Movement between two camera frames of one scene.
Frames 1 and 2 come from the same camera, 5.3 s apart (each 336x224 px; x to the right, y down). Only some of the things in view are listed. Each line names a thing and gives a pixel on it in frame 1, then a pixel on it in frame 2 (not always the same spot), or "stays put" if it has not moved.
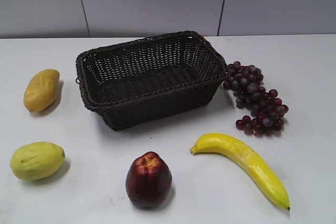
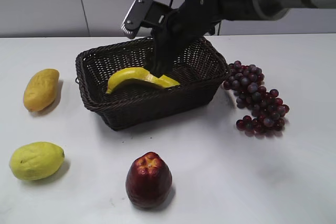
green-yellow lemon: x=37 y=160 stays put
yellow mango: x=41 y=89 stays put
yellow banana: x=227 y=145 → x=139 y=73
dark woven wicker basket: x=138 y=82 stays put
